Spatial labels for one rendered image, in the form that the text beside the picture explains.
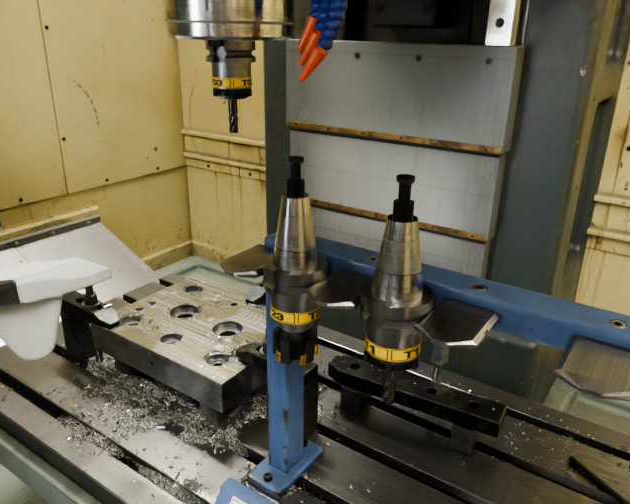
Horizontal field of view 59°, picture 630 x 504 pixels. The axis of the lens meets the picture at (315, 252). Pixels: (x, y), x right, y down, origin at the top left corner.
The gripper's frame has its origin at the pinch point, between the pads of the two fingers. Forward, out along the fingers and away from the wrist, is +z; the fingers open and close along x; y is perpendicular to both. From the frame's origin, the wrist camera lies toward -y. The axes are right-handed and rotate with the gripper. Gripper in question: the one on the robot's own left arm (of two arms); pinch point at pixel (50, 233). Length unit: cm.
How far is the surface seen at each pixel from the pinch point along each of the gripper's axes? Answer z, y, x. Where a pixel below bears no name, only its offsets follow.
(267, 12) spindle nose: 33.4, -15.3, -9.1
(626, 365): 22.8, 8.4, 34.6
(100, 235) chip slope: 71, 47, -114
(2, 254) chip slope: 43, 45, -116
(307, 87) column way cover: 77, -2, -37
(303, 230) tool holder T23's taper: 19.8, 3.6, 7.2
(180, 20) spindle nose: 27.1, -14.3, -16.7
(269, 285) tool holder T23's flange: 17.7, 9.2, 4.7
